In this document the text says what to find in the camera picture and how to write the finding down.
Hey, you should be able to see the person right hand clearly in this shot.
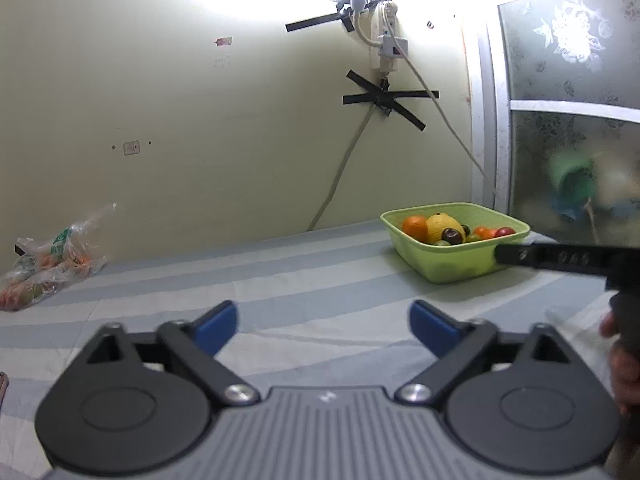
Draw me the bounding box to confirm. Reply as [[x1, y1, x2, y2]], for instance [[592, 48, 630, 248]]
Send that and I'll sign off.
[[599, 312, 640, 415]]

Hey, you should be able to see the frosted glass door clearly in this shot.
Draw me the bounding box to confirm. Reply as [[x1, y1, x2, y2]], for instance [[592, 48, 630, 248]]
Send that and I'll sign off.
[[490, 0, 639, 247]]

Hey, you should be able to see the upper black tape strip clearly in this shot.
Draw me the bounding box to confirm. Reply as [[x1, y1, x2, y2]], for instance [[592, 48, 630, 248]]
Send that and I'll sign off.
[[285, 0, 355, 34]]

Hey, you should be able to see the grey wall cable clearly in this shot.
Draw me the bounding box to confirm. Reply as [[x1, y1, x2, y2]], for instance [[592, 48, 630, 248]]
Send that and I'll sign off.
[[307, 106, 379, 232]]

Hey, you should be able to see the small right tangerine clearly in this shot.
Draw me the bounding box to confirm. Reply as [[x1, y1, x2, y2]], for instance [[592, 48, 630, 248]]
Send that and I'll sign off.
[[473, 226, 497, 240]]

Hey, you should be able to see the red tomato right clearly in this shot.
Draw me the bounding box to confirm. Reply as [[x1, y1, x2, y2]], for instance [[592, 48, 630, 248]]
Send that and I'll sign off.
[[494, 226, 516, 237]]

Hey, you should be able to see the yellow lemon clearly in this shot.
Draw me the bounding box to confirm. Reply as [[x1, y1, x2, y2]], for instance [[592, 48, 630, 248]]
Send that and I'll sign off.
[[426, 212, 465, 244]]

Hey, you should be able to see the dark plum front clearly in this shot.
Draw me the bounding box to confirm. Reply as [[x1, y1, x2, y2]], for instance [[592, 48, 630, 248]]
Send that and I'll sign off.
[[440, 228, 465, 245]]

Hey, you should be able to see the black tape cross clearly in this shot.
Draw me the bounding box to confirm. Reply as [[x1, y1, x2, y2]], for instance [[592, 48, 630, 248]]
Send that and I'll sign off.
[[342, 70, 440, 131]]

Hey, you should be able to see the green plastic basket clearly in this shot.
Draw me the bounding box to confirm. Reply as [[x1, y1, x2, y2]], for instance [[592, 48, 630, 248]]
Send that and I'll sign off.
[[380, 203, 530, 284]]

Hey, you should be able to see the white power strip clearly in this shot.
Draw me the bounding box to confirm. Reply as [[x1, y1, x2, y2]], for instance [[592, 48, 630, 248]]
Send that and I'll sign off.
[[370, 1, 408, 76]]

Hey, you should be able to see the smartphone in clear case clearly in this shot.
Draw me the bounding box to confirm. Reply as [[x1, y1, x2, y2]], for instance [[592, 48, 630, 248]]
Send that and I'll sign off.
[[0, 372, 10, 406]]

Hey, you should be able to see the clear plastic bag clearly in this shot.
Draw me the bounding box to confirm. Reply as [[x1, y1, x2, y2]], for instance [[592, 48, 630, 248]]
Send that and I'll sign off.
[[1, 203, 117, 312]]

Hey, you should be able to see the small wall sticker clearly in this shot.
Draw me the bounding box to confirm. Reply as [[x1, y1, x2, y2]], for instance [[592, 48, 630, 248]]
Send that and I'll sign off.
[[122, 140, 140, 156]]

